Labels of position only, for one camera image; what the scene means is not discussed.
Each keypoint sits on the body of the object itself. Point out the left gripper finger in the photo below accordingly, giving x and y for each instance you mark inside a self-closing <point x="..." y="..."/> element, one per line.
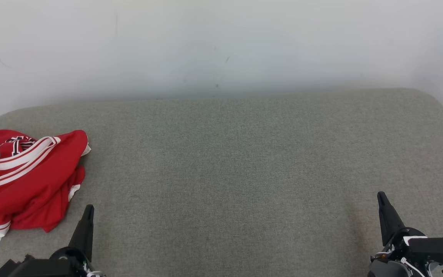
<point x="83" y="238"/>

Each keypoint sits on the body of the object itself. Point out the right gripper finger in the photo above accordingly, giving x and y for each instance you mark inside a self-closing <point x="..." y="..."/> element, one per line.
<point x="390" y="223"/>

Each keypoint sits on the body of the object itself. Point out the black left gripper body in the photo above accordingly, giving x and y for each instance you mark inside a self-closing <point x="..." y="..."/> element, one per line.
<point x="60" y="265"/>

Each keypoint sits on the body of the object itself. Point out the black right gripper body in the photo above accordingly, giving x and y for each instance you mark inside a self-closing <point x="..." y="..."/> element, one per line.
<point x="387" y="269"/>

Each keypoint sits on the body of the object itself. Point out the red bulls jersey white sleeves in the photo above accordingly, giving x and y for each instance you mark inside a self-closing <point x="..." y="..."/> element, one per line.
<point x="10" y="182"/>

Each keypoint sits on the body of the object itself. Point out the grey fabric sofa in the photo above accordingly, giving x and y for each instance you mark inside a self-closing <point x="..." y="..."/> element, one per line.
<point x="244" y="173"/>

